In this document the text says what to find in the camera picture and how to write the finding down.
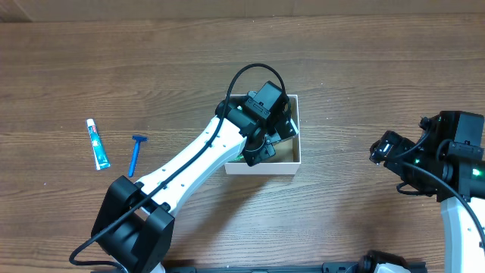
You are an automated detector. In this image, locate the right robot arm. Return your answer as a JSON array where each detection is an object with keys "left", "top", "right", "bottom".
[{"left": 370, "top": 111, "right": 484, "bottom": 272}]

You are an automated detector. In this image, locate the white cardboard box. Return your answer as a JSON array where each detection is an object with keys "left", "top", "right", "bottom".
[{"left": 224, "top": 93, "right": 302, "bottom": 176}]

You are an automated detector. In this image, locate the blue disposable razor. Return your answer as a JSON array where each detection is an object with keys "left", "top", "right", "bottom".
[{"left": 128, "top": 135, "right": 148, "bottom": 177}]

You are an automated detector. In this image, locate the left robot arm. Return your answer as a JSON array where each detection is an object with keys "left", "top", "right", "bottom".
[{"left": 92, "top": 95, "right": 301, "bottom": 272}]

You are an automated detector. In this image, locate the white teal toothpaste tube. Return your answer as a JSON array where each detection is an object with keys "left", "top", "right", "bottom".
[{"left": 86, "top": 118, "right": 111, "bottom": 171}]

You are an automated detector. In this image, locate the green white toothbrush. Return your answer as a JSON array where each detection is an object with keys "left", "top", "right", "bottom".
[{"left": 231, "top": 155, "right": 244, "bottom": 162}]

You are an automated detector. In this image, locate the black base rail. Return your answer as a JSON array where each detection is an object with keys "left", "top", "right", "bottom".
[{"left": 150, "top": 250, "right": 428, "bottom": 273}]

